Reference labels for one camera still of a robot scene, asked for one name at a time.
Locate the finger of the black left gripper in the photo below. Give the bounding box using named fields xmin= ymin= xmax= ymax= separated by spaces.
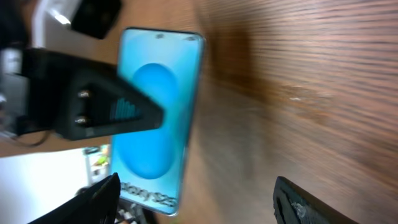
xmin=52 ymin=63 xmax=164 ymax=141

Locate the blue screen smartphone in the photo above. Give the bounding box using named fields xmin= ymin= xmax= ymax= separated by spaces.
xmin=109 ymin=27 xmax=205 ymax=215

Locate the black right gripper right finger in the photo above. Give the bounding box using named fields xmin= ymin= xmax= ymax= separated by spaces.
xmin=273 ymin=176 xmax=358 ymax=224

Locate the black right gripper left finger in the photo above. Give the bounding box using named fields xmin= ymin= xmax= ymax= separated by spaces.
xmin=31 ymin=173 xmax=121 ymax=224

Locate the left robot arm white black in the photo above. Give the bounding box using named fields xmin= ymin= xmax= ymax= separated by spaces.
xmin=1 ymin=1 xmax=164 ymax=143

